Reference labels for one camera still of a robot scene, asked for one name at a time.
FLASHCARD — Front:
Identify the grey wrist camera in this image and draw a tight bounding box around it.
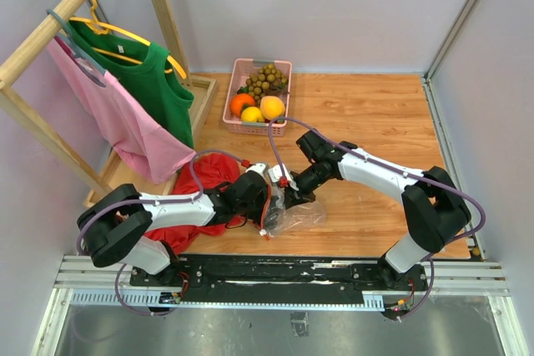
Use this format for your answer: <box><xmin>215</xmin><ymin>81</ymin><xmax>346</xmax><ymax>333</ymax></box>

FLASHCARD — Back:
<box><xmin>268</xmin><ymin>164</ymin><xmax>298</xmax><ymax>190</ymax></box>
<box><xmin>245</xmin><ymin>163</ymin><xmax>270</xmax><ymax>175</ymax></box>

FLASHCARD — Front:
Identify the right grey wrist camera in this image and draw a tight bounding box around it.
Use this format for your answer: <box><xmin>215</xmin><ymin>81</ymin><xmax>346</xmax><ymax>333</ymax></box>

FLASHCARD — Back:
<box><xmin>268</xmin><ymin>164</ymin><xmax>298</xmax><ymax>190</ymax></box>

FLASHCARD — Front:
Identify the red cloth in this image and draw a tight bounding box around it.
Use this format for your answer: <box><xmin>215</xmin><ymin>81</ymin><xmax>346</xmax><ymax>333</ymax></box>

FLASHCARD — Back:
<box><xmin>144</xmin><ymin>153</ymin><xmax>244</xmax><ymax>254</ymax></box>

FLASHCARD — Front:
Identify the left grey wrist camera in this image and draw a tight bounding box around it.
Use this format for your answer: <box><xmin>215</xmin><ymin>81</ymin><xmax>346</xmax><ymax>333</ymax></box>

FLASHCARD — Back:
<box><xmin>245</xmin><ymin>163</ymin><xmax>270</xmax><ymax>175</ymax></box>

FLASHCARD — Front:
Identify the pink shirt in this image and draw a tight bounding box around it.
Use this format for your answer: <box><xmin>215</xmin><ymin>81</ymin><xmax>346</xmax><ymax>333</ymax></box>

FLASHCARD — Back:
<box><xmin>47</xmin><ymin>39</ymin><xmax>194</xmax><ymax>183</ymax></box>

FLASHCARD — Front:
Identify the orange fake orange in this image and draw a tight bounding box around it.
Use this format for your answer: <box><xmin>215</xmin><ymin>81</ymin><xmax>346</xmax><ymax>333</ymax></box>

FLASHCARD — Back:
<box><xmin>229</xmin><ymin>93</ymin><xmax>255</xmax><ymax>118</ymax></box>

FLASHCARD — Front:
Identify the dark blueberry cluster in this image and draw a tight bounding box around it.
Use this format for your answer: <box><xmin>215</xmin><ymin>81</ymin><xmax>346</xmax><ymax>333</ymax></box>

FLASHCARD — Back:
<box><xmin>264</xmin><ymin>203</ymin><xmax>285</xmax><ymax>225</ymax></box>

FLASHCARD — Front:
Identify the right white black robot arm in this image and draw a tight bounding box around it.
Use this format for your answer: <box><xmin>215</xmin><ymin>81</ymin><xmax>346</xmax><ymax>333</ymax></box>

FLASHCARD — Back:
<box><xmin>285</xmin><ymin>130</ymin><xmax>471</xmax><ymax>289</ymax></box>

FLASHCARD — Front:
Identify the small yellow fake fruit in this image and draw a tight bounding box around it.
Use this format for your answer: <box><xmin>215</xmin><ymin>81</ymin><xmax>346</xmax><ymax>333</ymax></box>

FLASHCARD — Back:
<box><xmin>259</xmin><ymin>96</ymin><xmax>285</xmax><ymax>121</ymax></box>

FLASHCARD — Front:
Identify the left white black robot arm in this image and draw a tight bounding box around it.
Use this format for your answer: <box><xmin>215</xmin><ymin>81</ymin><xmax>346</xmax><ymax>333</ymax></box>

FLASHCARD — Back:
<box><xmin>77</xmin><ymin>168</ymin><xmax>270</xmax><ymax>286</ymax></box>

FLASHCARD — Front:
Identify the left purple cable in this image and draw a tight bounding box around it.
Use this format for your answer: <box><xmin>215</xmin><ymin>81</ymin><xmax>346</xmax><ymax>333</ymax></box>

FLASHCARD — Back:
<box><xmin>76</xmin><ymin>148</ymin><xmax>251</xmax><ymax>317</ymax></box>

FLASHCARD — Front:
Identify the pink plastic basket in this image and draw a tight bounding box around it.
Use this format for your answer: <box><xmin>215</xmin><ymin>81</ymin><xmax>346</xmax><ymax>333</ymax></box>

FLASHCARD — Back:
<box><xmin>223</xmin><ymin>58</ymin><xmax>292</xmax><ymax>136</ymax></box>

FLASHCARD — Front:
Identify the brown longan fruit bunch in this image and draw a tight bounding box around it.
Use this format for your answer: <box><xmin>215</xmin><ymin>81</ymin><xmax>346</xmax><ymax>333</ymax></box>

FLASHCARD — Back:
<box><xmin>237</xmin><ymin>63</ymin><xmax>289</xmax><ymax>100</ymax></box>

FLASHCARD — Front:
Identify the wooden clothes rack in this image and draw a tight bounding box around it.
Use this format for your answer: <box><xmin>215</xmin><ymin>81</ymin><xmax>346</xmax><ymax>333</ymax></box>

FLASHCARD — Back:
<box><xmin>1</xmin><ymin>0</ymin><xmax>193</xmax><ymax>206</ymax></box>

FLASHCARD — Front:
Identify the grey clothes hanger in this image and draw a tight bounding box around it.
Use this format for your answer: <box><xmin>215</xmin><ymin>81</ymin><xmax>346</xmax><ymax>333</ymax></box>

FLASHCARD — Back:
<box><xmin>46</xmin><ymin>8</ymin><xmax>106</xmax><ymax>88</ymax></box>

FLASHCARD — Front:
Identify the yellow clothes hanger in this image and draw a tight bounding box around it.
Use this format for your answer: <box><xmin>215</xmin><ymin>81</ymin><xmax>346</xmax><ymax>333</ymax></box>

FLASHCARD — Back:
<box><xmin>68</xmin><ymin>0</ymin><xmax>188</xmax><ymax>80</ymax></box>

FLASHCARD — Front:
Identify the green shirt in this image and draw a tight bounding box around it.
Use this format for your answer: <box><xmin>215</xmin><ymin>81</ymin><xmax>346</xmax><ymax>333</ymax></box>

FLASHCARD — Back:
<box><xmin>68</xmin><ymin>20</ymin><xmax>194</xmax><ymax>148</ymax></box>

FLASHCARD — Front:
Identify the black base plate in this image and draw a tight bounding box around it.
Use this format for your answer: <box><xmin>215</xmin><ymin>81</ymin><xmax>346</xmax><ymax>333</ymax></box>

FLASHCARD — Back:
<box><xmin>129</xmin><ymin>254</ymin><xmax>428</xmax><ymax>304</ymax></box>

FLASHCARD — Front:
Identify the yellow fake lemon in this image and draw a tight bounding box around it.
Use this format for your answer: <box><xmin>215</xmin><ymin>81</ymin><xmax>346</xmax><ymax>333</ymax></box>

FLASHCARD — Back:
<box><xmin>240</xmin><ymin>106</ymin><xmax>264</xmax><ymax>123</ymax></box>

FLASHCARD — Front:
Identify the clear zip bag orange seal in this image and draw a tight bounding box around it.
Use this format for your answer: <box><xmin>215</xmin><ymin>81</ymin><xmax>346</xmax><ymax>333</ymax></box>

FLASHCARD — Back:
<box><xmin>258</xmin><ymin>185</ymin><xmax>327</xmax><ymax>240</ymax></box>

